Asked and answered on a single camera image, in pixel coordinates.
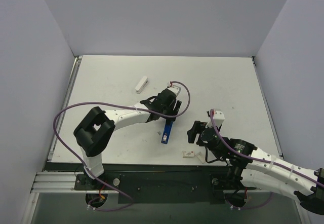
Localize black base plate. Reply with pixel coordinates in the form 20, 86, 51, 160
74, 165, 250, 207

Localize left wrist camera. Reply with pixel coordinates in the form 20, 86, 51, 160
167, 82, 181, 97

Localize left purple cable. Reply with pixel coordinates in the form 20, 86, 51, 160
53, 80, 191, 212

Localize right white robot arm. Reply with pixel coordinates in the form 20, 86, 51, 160
187, 121, 323, 215

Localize blue and black stapler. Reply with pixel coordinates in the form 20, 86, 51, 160
161, 119, 173, 144

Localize aluminium frame rail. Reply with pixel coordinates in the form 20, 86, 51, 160
30, 55, 82, 193

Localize small staple box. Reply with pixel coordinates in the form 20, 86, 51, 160
182, 151, 195, 158

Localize purple cable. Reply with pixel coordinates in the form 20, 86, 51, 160
209, 108, 324, 188
53, 80, 191, 212

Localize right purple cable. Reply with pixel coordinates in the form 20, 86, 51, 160
209, 108, 324, 188

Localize white stapler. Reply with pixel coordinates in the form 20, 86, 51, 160
135, 76, 148, 94

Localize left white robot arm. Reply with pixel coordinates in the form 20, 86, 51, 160
73, 86, 181, 190

